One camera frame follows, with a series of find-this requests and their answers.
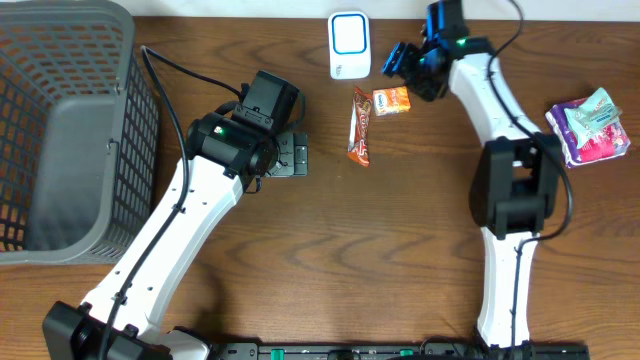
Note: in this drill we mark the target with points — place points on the purple red liner pack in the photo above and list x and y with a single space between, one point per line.
609 143

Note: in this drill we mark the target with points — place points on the white barcode scanner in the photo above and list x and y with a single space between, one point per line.
350 53

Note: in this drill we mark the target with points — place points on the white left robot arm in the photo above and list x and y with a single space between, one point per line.
122 317

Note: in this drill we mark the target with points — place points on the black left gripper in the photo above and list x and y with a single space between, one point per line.
292 153

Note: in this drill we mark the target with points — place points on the grey plastic laundry basket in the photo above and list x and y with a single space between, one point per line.
79 133

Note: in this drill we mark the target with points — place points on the red snack wrapper packet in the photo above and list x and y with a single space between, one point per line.
358 139

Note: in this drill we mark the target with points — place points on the orange Kleenex tissue pack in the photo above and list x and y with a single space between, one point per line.
391 101

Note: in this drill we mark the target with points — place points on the green Zappy wipes pack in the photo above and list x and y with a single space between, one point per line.
592 116

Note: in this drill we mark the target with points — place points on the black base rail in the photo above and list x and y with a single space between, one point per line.
395 351

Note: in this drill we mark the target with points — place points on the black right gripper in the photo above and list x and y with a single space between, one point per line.
400 64

